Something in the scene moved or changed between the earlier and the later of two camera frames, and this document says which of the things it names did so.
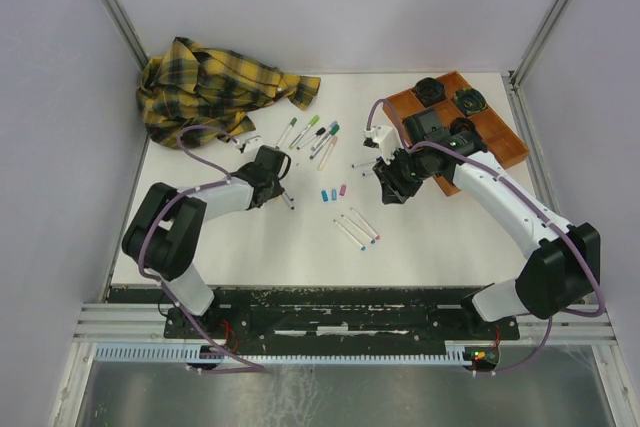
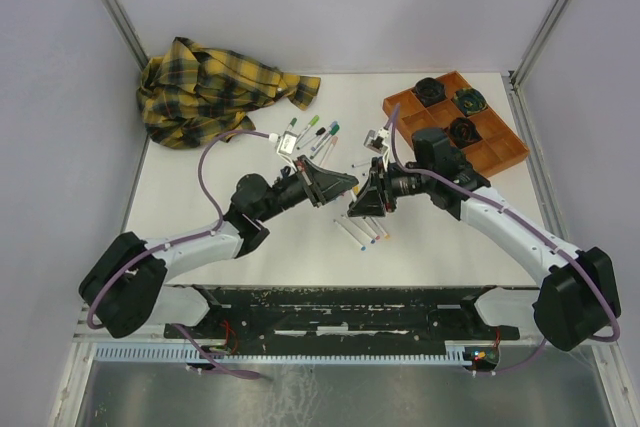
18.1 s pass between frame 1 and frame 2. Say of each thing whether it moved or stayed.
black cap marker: stayed
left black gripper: moved
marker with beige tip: stayed
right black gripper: moved
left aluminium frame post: stayed
